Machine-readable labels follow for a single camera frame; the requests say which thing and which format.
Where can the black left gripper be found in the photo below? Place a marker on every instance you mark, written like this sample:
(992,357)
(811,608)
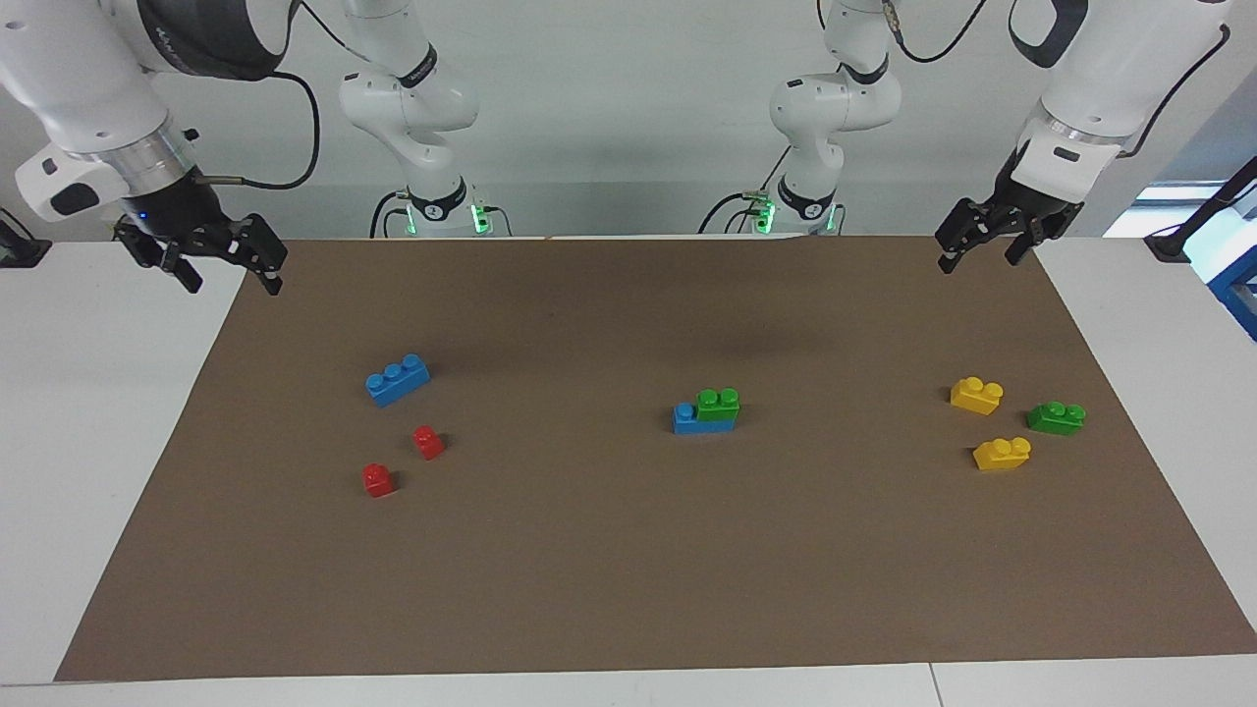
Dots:
(1036,208)

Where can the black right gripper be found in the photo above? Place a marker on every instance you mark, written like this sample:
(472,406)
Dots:
(182,216)

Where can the green two-stud block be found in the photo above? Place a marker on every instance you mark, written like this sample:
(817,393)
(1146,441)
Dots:
(1056,419)
(719,405)

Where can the blue three-stud block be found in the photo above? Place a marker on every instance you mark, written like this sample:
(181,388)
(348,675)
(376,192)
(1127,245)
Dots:
(398,383)
(687,422)

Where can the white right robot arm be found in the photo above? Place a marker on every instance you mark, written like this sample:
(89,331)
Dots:
(59,69)

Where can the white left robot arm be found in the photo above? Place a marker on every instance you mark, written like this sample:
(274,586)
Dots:
(1110,69)

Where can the yellow two-stud block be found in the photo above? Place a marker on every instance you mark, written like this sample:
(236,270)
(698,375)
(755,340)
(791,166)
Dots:
(975,397)
(1002,456)

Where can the red one-stud block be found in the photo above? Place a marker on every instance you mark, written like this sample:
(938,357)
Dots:
(378,481)
(428,444)

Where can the black angled stand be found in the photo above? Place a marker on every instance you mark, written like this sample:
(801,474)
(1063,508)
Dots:
(1174,244)

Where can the black table clamp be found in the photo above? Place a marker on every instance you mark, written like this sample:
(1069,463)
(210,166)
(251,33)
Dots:
(22,250)

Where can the brown table mat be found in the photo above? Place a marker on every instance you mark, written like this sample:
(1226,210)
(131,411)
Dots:
(628,550)

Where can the blue frame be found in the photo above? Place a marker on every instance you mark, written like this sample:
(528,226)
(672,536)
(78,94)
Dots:
(1239,285)

